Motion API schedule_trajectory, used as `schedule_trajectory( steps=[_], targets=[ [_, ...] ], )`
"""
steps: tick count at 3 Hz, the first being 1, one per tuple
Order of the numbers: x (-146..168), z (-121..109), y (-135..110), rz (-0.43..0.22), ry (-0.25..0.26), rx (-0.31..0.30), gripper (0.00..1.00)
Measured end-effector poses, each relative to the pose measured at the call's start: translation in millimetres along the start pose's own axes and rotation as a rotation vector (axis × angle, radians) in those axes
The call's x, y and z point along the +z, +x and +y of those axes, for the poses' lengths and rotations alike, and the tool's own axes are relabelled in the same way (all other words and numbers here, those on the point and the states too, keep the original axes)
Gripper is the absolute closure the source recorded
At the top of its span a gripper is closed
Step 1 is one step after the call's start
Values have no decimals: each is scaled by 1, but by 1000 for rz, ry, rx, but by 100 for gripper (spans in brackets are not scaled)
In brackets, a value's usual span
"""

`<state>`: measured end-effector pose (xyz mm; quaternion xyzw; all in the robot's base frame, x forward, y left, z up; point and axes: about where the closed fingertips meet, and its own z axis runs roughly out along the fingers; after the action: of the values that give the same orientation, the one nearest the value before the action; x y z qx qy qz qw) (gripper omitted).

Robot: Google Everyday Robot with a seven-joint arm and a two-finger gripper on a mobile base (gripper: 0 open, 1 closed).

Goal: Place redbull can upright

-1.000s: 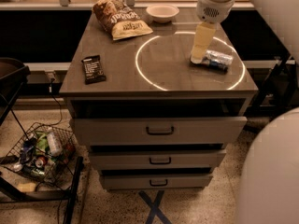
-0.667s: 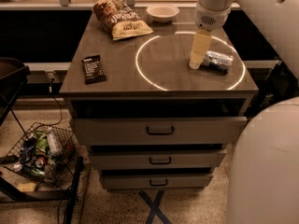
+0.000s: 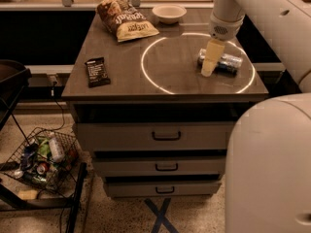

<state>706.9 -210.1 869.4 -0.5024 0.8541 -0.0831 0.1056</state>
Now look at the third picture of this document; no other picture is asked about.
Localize grey drawer cabinet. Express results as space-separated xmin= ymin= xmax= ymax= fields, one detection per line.
xmin=62 ymin=9 xmax=268 ymax=184

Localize yellow sponge block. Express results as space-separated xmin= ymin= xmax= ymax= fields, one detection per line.
xmin=17 ymin=190 xmax=38 ymax=200

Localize black power cable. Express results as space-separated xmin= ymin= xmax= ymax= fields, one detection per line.
xmin=38 ymin=81 xmax=67 ymax=133

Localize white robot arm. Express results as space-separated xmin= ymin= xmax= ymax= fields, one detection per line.
xmin=209 ymin=0 xmax=311 ymax=233

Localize silver blue redbull can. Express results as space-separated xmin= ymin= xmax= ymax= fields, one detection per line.
xmin=197 ymin=49 xmax=243 ymax=76

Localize red soda can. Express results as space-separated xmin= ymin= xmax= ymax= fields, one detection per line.
xmin=37 ymin=162 xmax=50 ymax=175

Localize bottom grey drawer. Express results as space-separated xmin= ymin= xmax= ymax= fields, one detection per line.
xmin=104 ymin=181 xmax=222 ymax=198

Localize black wire basket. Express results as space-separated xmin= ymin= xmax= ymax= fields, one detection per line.
xmin=0 ymin=128 xmax=79 ymax=191

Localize clear plastic bottle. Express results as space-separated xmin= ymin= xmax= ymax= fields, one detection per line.
xmin=49 ymin=132 xmax=65 ymax=163

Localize middle grey drawer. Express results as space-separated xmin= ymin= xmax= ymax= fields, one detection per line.
xmin=92 ymin=156 xmax=225 ymax=177

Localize black snack bar wrapper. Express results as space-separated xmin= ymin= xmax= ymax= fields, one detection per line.
xmin=85 ymin=57 xmax=111 ymax=87

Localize black cart frame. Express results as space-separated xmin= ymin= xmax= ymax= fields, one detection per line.
xmin=0 ymin=60 xmax=87 ymax=233

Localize white paper bowl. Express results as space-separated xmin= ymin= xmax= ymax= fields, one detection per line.
xmin=152 ymin=4 xmax=187 ymax=24

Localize grey drawer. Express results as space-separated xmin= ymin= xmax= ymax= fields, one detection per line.
xmin=73 ymin=122 xmax=233 ymax=151
xmin=104 ymin=181 xmax=222 ymax=198
xmin=92 ymin=156 xmax=225 ymax=177

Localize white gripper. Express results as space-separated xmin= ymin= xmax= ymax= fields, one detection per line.
xmin=201 ymin=12 xmax=244 ymax=77

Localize top grey drawer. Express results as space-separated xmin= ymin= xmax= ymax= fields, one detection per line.
xmin=73 ymin=122 xmax=233 ymax=151

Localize brown yellow chip bag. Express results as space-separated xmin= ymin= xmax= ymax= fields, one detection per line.
xmin=96 ymin=0 xmax=159 ymax=42

